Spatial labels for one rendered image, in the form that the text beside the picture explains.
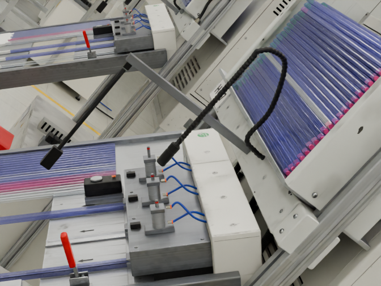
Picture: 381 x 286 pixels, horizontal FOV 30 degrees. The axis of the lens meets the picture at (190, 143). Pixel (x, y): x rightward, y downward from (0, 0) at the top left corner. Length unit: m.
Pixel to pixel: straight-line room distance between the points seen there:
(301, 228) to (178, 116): 1.53
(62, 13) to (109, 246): 4.56
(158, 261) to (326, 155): 0.33
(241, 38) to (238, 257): 1.46
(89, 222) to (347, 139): 0.56
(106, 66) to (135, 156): 0.86
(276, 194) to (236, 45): 1.39
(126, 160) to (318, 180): 0.68
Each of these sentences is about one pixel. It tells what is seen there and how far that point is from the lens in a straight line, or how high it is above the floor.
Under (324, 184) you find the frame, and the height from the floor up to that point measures 1.43.
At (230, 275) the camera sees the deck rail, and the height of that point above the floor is 1.21.
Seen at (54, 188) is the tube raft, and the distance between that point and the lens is 1.56.
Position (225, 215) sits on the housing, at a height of 1.27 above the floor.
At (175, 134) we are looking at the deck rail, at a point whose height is 1.19.
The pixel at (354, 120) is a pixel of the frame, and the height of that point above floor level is 1.53.
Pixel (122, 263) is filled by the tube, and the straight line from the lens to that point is 1.24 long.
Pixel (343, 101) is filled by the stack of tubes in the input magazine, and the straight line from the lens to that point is 1.15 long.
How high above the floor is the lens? 1.57
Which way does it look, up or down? 12 degrees down
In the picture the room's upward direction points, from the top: 41 degrees clockwise
